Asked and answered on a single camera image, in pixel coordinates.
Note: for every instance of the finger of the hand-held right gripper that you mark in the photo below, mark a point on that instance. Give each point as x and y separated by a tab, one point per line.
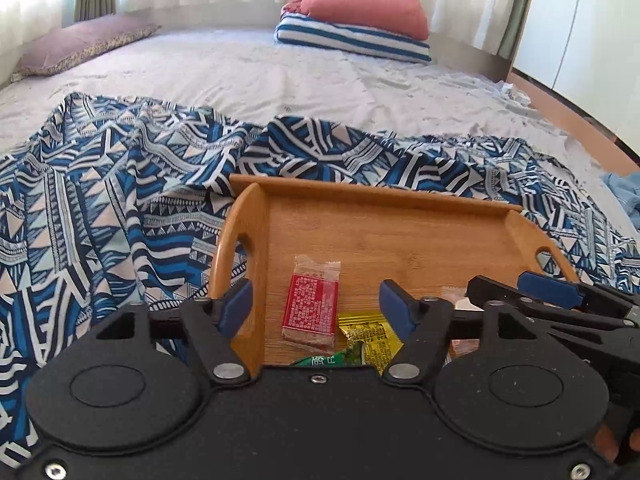
495	290
555	290

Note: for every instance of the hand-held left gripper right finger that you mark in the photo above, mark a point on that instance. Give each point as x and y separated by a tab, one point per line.
397	307

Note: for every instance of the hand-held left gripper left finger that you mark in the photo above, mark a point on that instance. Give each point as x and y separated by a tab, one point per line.
237	307

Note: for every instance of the yellow snack packet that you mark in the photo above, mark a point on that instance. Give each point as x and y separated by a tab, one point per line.
370	335

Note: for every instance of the red packet with clear ends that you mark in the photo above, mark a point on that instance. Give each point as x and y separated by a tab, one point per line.
310	305

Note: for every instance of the wooden tray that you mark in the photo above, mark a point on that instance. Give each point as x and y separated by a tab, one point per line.
375	230

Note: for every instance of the green snack packet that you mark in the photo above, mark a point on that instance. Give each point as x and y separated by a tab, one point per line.
325	360

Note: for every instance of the light blue cloth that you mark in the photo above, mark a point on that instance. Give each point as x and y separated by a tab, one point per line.
627	195

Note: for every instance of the blue white patterned blanket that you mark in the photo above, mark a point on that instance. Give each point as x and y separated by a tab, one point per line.
100	210

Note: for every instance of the white crumpled tissue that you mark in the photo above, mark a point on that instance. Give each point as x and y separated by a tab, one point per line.
510	92

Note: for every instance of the grey bed sheet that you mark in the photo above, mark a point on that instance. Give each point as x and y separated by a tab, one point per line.
250	75

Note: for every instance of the white wardrobe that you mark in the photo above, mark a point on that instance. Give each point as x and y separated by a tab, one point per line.
590	35

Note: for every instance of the blue white striped folded blanket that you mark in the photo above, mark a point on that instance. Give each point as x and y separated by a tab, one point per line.
350	40

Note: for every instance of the pink folded blanket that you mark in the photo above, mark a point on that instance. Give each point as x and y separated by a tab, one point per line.
365	5

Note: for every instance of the purple pillow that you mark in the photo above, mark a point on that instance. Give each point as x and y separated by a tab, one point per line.
75	45

